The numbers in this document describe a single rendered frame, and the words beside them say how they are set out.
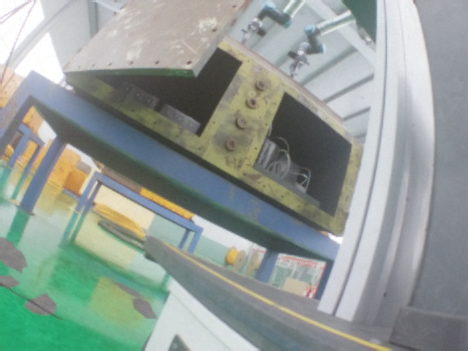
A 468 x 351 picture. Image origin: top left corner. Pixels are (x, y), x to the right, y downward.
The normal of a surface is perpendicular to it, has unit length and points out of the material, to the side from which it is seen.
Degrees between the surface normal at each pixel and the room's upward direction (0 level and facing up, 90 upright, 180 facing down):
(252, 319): 90
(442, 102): 90
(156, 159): 90
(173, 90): 90
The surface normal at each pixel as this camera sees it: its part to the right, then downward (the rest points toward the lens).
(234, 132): 0.39, -0.15
